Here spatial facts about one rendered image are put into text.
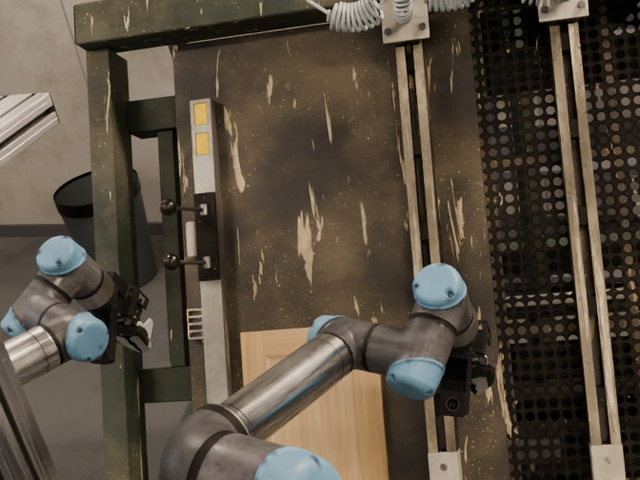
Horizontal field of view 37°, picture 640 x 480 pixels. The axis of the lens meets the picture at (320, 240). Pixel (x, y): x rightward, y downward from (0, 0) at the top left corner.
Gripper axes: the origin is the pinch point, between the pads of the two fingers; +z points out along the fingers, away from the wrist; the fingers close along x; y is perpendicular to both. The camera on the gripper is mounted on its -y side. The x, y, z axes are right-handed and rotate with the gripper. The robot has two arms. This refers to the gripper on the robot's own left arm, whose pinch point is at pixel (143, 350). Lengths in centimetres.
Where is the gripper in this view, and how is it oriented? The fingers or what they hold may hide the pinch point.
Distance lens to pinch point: 195.5
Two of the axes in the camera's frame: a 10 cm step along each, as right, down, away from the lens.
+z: 3.1, 5.3, 7.9
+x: -9.3, -0.1, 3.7
